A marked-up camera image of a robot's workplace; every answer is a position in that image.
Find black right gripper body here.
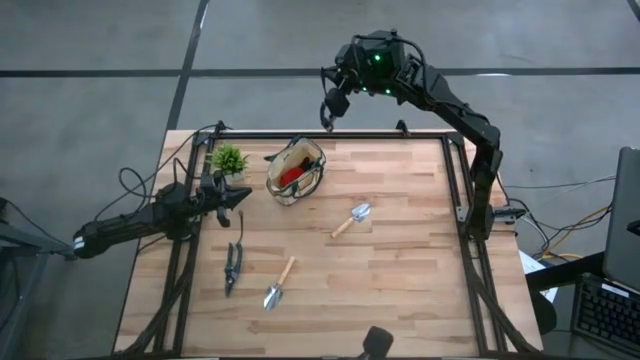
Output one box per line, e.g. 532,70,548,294
322,47,361,94

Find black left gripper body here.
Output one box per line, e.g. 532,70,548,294
198,170,227,214

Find beige and green gardening bag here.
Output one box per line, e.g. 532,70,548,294
263,134,328,207

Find red and black gardening glove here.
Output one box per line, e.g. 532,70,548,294
278,157,316,189

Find wide trowel with wooden handle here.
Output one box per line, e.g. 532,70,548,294
330,202,372,240

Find green plant in white pot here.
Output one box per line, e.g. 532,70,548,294
205,143,250,184

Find black stand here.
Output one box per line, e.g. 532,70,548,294
0,197,76,360

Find white paper sheet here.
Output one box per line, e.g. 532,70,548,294
518,249,559,304

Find grey laptop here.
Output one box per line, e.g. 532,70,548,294
602,146,640,294

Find black keyboard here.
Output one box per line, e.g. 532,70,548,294
571,273,640,357

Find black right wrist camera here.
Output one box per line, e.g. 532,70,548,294
323,88,351,119

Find black cable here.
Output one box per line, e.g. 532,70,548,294
93,122,226,222

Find narrow trowel with wooden handle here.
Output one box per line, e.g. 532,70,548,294
262,255,297,313

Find black table-level camera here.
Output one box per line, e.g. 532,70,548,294
355,325,395,360

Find yellow cable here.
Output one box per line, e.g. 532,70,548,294
542,204,612,262

